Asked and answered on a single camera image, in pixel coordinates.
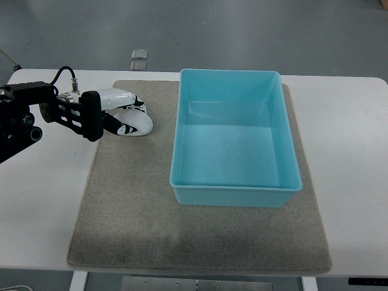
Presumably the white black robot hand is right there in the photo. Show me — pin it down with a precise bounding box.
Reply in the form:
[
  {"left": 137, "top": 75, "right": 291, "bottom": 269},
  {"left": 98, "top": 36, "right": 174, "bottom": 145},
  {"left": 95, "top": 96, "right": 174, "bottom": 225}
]
[{"left": 57, "top": 87, "right": 147, "bottom": 141}]

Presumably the white bunny toy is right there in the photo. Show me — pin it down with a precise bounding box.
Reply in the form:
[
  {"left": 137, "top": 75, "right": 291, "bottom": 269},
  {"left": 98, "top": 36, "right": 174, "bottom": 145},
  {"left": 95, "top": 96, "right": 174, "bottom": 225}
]
[{"left": 104, "top": 109, "right": 153, "bottom": 136}]

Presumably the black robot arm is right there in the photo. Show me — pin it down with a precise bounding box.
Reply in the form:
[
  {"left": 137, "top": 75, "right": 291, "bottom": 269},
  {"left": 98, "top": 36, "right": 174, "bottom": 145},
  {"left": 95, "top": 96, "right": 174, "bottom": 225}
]
[{"left": 1, "top": 66, "right": 104, "bottom": 162}]

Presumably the blue plastic box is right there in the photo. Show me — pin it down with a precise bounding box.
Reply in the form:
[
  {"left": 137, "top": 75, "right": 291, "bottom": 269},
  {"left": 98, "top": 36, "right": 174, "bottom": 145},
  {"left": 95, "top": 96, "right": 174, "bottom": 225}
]
[{"left": 170, "top": 69, "right": 303, "bottom": 208}]

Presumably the lower floor socket plate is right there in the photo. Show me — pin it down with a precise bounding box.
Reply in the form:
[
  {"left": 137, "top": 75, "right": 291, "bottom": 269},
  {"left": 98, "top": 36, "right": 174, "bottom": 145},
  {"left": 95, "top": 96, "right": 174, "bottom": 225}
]
[{"left": 130, "top": 61, "right": 147, "bottom": 72}]

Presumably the floor socket plate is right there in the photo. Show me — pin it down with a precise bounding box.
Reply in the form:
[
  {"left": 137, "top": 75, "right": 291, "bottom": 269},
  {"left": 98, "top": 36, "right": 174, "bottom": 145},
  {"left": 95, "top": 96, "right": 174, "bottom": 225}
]
[
  {"left": 130, "top": 61, "right": 147, "bottom": 72},
  {"left": 132, "top": 49, "right": 148, "bottom": 59}
]

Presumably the upper floor socket plate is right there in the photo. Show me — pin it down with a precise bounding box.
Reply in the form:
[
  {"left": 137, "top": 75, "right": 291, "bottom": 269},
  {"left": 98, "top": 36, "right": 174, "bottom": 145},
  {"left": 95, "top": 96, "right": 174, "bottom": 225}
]
[{"left": 132, "top": 49, "right": 148, "bottom": 59}]

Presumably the grey felt mat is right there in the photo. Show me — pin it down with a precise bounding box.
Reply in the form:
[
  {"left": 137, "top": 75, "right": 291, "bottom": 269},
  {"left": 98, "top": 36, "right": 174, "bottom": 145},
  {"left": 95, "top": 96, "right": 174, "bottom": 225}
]
[{"left": 67, "top": 80, "right": 332, "bottom": 275}]

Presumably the white table leg left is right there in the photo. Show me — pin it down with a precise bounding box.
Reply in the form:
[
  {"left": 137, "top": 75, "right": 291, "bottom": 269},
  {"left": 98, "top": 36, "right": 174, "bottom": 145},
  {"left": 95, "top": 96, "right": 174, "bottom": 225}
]
[{"left": 69, "top": 271, "right": 88, "bottom": 291}]

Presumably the white table leg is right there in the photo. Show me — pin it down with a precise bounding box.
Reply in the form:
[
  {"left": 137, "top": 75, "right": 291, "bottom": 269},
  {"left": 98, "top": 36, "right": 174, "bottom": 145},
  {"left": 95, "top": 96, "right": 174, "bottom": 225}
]
[
  {"left": 301, "top": 276, "right": 318, "bottom": 291},
  {"left": 69, "top": 271, "right": 88, "bottom": 291}
]

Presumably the metal plate under table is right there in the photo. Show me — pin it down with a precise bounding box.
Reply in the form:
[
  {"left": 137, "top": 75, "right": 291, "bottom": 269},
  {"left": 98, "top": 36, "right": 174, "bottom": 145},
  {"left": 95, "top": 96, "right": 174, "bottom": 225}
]
[{"left": 121, "top": 276, "right": 273, "bottom": 291}]

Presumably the white table leg right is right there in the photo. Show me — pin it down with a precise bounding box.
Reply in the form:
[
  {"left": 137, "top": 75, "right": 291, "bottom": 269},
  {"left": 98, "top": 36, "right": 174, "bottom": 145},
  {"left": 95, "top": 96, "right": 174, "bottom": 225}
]
[{"left": 301, "top": 276, "right": 318, "bottom": 291}]

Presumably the black table control panel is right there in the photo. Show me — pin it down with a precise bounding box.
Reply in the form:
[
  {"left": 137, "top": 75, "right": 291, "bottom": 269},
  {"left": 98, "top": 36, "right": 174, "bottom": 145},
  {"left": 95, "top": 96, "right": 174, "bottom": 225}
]
[{"left": 348, "top": 278, "right": 388, "bottom": 286}]

